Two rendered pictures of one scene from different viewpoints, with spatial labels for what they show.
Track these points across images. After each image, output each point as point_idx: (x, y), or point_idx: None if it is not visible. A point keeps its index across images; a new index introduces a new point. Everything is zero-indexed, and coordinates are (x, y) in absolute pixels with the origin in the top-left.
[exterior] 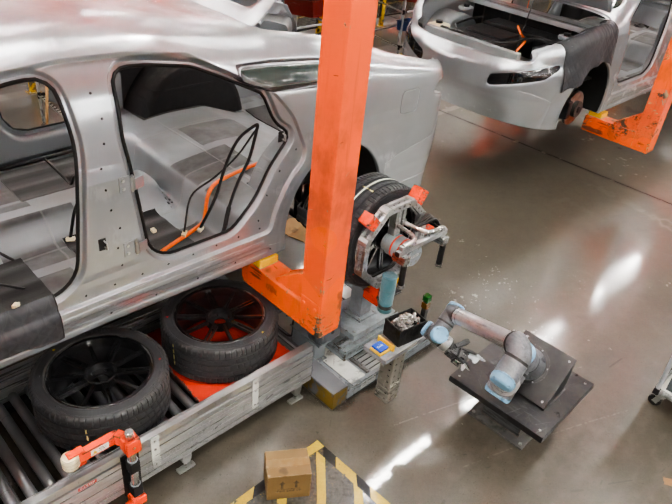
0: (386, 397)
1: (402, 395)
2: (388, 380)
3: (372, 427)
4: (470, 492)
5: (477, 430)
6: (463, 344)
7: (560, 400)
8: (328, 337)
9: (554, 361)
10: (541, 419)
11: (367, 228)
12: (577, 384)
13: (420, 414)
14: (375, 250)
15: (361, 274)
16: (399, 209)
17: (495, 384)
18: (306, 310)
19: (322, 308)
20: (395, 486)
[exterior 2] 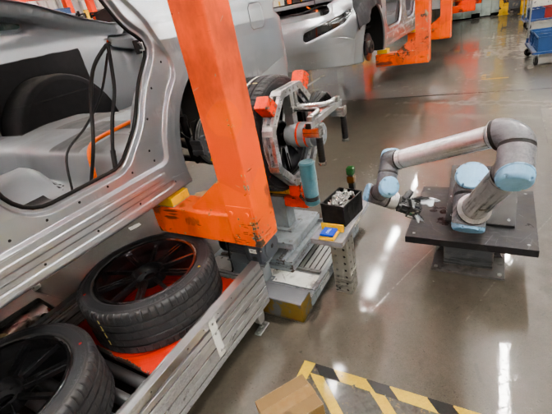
0: (350, 287)
1: (362, 280)
2: (347, 268)
3: (352, 321)
4: (494, 342)
5: (451, 280)
6: (409, 195)
7: (520, 213)
8: (269, 252)
9: None
10: (520, 236)
11: (266, 117)
12: (520, 196)
13: (389, 289)
14: (281, 149)
15: (278, 169)
16: (289, 91)
17: (503, 189)
18: (237, 221)
19: (254, 209)
20: (415, 373)
